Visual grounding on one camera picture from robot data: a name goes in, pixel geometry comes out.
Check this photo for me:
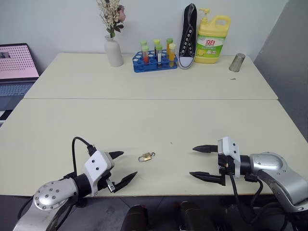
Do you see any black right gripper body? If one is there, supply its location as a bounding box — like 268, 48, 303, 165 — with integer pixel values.
218, 154, 236, 178

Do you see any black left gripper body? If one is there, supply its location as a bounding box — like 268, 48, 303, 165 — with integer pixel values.
96, 152, 116, 192

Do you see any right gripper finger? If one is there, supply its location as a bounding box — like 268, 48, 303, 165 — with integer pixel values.
189, 171, 227, 187
192, 144, 219, 154

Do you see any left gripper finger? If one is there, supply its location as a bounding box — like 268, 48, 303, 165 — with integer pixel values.
108, 151, 125, 161
107, 171, 139, 193

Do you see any small brass padlock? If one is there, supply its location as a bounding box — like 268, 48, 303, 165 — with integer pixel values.
141, 151, 156, 162

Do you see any dark rounded shape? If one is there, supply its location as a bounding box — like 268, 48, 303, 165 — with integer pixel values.
178, 200, 216, 231
120, 204, 149, 231

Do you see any steel metal cup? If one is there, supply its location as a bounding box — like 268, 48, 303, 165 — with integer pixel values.
228, 52, 246, 73

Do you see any blue test tube rack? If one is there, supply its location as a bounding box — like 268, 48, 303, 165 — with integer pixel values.
131, 49, 179, 73

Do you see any yellow-capped orange liquid tube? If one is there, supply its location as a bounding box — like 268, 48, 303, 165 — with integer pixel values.
168, 43, 176, 68

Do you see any white ceramic vase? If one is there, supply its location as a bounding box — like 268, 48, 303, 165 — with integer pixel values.
103, 35, 125, 68

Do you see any green-capped red liquid tube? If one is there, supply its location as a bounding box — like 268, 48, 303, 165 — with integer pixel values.
141, 45, 150, 65

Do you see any green-capped white-label tube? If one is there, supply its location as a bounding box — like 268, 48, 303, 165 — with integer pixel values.
155, 44, 163, 68

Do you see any yellow detergent pump bottle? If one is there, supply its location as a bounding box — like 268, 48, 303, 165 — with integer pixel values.
193, 8, 232, 64

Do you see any black canvas sneaker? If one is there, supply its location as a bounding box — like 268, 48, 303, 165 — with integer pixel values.
178, 3, 198, 71

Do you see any green-capped yellow liquid tube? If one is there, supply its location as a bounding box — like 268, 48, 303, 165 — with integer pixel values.
166, 37, 174, 56

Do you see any open laptop computer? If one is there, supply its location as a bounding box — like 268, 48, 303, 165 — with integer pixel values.
0, 43, 40, 128

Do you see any dried flower bouquet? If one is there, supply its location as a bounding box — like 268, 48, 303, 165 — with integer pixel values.
96, 0, 126, 39

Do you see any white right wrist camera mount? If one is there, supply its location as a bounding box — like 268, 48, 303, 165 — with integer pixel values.
217, 136, 242, 179

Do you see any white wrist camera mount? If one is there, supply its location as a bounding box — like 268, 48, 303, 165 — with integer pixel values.
217, 136, 242, 179
83, 150, 116, 196

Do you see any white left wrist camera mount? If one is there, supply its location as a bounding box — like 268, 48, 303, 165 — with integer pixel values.
83, 150, 116, 196

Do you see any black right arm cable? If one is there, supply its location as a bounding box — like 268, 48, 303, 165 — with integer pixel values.
228, 171, 268, 224

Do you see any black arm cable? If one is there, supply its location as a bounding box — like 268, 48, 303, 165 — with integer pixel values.
71, 136, 98, 180
228, 171, 268, 224

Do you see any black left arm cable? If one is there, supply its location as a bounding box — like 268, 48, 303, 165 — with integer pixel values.
71, 136, 98, 180

